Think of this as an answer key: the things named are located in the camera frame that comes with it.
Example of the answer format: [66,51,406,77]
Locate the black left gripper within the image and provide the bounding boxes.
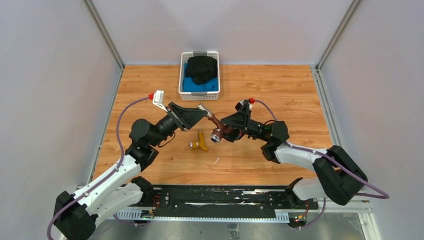
[149,102,208,148]

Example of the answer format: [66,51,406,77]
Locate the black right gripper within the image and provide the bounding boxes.
[213,103,271,143]

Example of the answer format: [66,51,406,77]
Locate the silver pipe fitting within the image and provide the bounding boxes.
[197,103,213,119]

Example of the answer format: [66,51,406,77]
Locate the brown faucet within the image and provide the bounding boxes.
[207,113,234,143]

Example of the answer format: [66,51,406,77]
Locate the yellow brass faucet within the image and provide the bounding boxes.
[188,129,209,152]

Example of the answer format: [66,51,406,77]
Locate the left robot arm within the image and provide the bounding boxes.
[46,102,211,240]

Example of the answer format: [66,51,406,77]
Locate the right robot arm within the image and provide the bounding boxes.
[218,99,368,209]

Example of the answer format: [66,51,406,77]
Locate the blue cloth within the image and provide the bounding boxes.
[182,74,219,92]

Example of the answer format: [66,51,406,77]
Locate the white plastic basket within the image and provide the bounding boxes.
[178,51,221,101]

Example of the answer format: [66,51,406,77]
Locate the black cloth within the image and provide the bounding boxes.
[185,55,218,85]

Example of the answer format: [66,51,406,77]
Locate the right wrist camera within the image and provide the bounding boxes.
[235,99,251,112]

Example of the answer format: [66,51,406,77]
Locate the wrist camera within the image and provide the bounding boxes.
[152,89,169,113]
[235,99,251,112]

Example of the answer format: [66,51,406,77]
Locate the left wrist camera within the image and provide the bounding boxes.
[152,89,169,113]

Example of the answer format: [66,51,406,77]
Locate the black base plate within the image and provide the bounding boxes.
[130,185,318,222]

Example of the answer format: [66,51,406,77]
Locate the aluminium frame rail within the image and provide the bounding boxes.
[71,185,374,223]

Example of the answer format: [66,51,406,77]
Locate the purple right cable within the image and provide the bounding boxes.
[248,97,390,229]

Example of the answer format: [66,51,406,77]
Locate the purple cable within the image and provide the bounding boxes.
[248,97,390,229]
[46,93,156,240]

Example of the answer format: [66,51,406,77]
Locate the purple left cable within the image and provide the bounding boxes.
[46,93,156,240]

